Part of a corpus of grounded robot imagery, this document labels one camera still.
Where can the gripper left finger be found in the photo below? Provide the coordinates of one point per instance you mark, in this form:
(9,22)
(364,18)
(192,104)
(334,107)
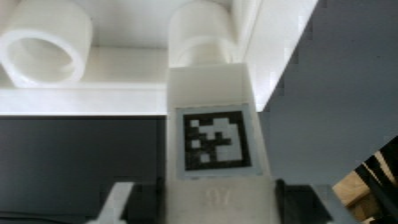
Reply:
(113,205)

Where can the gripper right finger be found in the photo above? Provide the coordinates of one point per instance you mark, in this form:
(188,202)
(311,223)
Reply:
(334,207)

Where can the white chair leg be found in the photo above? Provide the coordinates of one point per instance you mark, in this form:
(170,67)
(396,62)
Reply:
(218,186)

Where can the white chair seat part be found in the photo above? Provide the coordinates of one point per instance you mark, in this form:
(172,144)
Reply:
(119,57)

